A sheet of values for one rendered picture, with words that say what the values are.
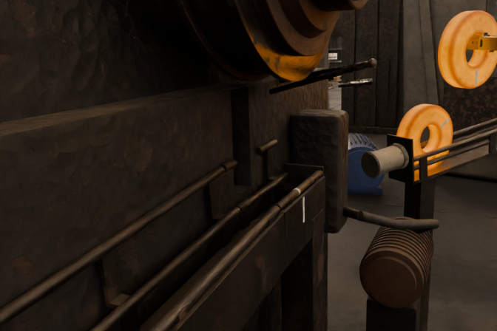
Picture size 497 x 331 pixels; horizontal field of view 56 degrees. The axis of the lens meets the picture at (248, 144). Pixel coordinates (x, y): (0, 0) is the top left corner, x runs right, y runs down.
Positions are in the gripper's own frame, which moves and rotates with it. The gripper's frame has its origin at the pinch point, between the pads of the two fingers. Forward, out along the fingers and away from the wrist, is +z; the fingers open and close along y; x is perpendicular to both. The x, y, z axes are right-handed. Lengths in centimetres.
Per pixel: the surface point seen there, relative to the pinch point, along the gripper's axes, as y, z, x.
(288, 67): -52, -10, -2
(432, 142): 3.0, 9.7, -23.8
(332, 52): 637, 824, -68
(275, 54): -55, -12, 0
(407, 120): -6.0, 9.8, -17.5
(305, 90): -29.0, 17.6, -9.8
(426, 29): 169, 156, -2
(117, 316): -80, -22, -23
